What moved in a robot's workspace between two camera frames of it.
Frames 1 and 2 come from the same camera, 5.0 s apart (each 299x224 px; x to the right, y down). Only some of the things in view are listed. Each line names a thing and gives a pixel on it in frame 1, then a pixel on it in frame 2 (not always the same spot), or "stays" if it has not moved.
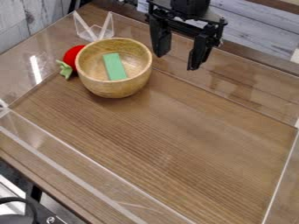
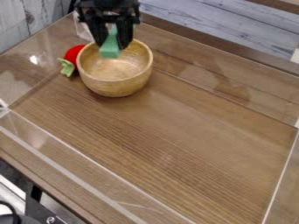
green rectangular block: x=115 y=66 -> x=110 y=46
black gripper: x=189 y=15 -> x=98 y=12
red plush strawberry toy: x=69 y=62 stays
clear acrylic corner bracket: x=94 y=32 stays
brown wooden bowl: x=137 y=62 stays
